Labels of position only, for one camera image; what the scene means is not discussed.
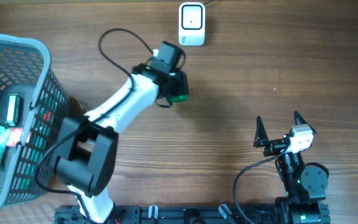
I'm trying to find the camera cable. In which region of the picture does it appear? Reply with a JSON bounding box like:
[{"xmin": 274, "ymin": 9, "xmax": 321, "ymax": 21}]
[
  {"xmin": 34, "ymin": 27, "xmax": 155, "ymax": 218},
  {"xmin": 232, "ymin": 144, "xmax": 291, "ymax": 224}
]

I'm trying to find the orange tissue pack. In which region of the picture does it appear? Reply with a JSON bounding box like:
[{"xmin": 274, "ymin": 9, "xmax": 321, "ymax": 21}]
[{"xmin": 6, "ymin": 128, "xmax": 24, "ymax": 147}]

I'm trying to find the white barcode scanner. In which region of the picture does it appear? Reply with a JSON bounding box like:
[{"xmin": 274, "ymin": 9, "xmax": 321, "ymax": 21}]
[{"xmin": 178, "ymin": 2, "xmax": 206, "ymax": 46}]

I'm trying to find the right camera cable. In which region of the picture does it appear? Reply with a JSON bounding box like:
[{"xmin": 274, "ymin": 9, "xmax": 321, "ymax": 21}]
[{"xmin": 232, "ymin": 144, "xmax": 291, "ymax": 224}]

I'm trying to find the green 3M gloves bag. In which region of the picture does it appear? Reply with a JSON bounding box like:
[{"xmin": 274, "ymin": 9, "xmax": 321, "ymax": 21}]
[{"xmin": 17, "ymin": 92, "xmax": 66, "ymax": 190}]

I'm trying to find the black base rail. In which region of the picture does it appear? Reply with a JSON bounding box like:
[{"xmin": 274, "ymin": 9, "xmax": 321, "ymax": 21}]
[{"xmin": 53, "ymin": 203, "xmax": 331, "ymax": 224}]

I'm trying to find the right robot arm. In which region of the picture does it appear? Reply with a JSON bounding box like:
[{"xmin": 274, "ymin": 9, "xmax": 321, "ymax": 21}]
[{"xmin": 254, "ymin": 111, "xmax": 331, "ymax": 223}]

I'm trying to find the green white medicine box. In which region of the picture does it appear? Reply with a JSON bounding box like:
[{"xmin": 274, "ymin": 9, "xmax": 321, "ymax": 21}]
[{"xmin": 6, "ymin": 94, "xmax": 20, "ymax": 126}]

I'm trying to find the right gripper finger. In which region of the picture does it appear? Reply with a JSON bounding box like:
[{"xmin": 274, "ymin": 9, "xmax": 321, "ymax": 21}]
[
  {"xmin": 293, "ymin": 110, "xmax": 316, "ymax": 134},
  {"xmin": 254, "ymin": 116, "xmax": 269, "ymax": 147}
]

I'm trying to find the green lid white jar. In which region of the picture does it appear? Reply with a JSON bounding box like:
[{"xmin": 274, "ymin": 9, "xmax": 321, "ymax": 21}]
[{"xmin": 166, "ymin": 95, "xmax": 188, "ymax": 104}]

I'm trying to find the grey plastic mesh basket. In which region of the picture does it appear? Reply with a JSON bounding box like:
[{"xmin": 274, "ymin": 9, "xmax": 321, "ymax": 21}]
[{"xmin": 0, "ymin": 34, "xmax": 70, "ymax": 209}]

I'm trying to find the left camera cable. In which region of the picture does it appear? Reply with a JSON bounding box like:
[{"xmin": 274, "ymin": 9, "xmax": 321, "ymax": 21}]
[{"xmin": 34, "ymin": 27, "xmax": 155, "ymax": 218}]

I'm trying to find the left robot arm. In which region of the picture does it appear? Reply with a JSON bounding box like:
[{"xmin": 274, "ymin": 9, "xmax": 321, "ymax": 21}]
[{"xmin": 50, "ymin": 42, "xmax": 189, "ymax": 223}]

